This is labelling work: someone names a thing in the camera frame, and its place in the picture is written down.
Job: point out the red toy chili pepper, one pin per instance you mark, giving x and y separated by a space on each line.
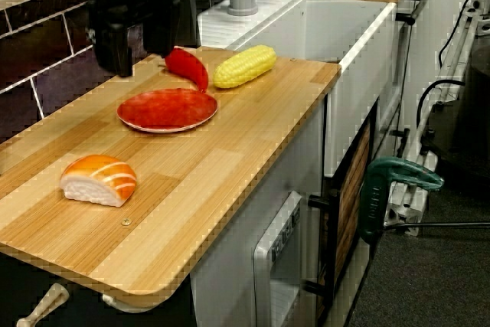
189 66

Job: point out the yellow toy corn cob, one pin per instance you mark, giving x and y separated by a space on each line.
245 66

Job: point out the salmon sushi toy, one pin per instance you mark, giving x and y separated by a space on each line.
99 181

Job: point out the red round plate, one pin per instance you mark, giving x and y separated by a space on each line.
168 110

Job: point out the white toy kitchen sink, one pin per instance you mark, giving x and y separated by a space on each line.
325 24

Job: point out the white toy kitchen cabinet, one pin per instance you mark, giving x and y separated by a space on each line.
291 166

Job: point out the white toy dishwasher door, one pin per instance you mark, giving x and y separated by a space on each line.
264 265

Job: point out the white plastic hook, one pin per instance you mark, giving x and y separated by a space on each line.
126 306

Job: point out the black framed wooden door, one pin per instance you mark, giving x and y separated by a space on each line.
352 204

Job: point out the green metal clamp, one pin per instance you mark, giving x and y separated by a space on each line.
373 204

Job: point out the dark bulky equipment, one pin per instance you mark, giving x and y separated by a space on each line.
478 112

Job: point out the black metal rod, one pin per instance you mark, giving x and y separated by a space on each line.
440 224

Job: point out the aluminium frame rail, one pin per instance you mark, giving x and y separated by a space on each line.
455 55

